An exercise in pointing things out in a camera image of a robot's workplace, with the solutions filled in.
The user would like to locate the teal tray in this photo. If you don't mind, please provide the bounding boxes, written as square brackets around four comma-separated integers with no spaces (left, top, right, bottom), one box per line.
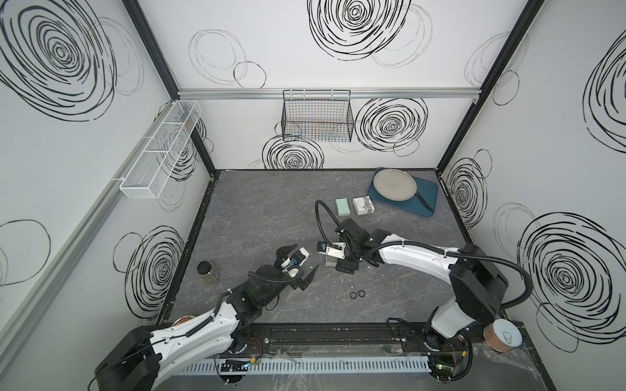
[367,168,439,218]

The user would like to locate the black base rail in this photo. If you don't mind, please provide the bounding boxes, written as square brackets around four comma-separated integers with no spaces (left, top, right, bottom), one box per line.
[235,318,471,355]

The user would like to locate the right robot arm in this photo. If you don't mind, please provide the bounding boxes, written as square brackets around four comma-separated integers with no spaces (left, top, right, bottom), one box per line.
[326,219,534,351]

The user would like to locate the grey round pan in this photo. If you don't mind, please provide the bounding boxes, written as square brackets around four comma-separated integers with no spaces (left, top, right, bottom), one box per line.
[373,169,434,211]

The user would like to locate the black wire basket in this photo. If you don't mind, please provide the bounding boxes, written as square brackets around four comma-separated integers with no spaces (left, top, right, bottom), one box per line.
[280,89,355,143]

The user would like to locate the brown tape roll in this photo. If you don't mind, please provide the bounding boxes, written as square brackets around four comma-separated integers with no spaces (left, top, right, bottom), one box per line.
[483,319,523,353]

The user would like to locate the white wire shelf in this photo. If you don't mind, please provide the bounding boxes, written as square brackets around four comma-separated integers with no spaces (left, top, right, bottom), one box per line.
[120,100,201,200]

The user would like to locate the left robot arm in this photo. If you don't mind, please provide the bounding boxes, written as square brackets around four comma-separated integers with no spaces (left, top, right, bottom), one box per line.
[87,265,317,390]

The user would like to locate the white slotted cable duct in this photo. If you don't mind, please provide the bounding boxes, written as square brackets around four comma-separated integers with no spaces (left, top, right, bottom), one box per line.
[177,356,431,376]

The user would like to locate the mint green jewelry box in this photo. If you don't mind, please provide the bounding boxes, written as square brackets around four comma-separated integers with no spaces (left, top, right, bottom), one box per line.
[335,198,350,217]

